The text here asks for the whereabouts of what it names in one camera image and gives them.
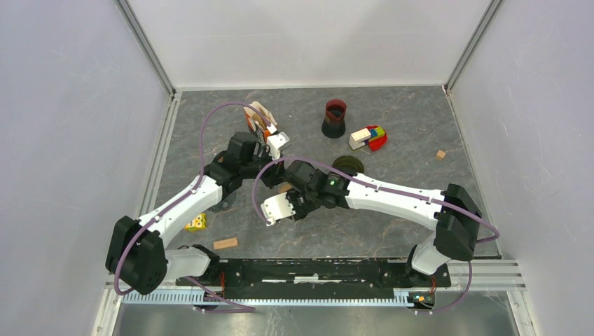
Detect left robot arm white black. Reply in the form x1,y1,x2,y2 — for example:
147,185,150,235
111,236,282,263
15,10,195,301
105,132,289,295

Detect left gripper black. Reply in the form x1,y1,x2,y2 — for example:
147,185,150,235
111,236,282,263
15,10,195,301
242,146,286,190

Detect green glass dripper cup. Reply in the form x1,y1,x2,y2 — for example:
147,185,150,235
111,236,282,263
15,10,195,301
331,155,365,176

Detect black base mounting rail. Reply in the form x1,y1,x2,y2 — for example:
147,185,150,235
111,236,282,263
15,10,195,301
198,258,451,300

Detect small wooden cube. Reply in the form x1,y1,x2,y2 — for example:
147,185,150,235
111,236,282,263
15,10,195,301
435,150,447,161

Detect grey ribbed dripper cone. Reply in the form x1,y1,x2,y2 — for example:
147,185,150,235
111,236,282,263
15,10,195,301
208,191,237,213

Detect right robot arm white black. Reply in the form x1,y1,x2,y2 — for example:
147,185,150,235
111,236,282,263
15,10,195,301
283,155,482,286

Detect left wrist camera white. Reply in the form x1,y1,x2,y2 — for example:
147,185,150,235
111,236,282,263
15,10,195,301
265,132,290,160

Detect orange coffee filter box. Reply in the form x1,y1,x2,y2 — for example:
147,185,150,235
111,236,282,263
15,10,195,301
244,101,277,144

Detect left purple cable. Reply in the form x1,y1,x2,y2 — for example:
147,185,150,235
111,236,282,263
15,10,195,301
113,102,279,314

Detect dark red black carafe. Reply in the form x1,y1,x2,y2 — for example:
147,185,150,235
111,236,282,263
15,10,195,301
322,99,347,139

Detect yellow green toy figure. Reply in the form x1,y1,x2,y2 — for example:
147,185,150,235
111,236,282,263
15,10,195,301
184,213,207,232

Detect purple cable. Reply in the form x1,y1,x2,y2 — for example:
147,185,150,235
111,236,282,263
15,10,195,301
113,102,279,314
251,156,501,315

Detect flat wooden block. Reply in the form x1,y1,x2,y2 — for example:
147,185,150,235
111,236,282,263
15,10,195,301
213,237,239,250

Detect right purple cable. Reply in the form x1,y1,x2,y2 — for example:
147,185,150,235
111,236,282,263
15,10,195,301
251,156,501,315

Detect colourful toy block stack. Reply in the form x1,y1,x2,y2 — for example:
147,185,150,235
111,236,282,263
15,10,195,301
349,125,388,151

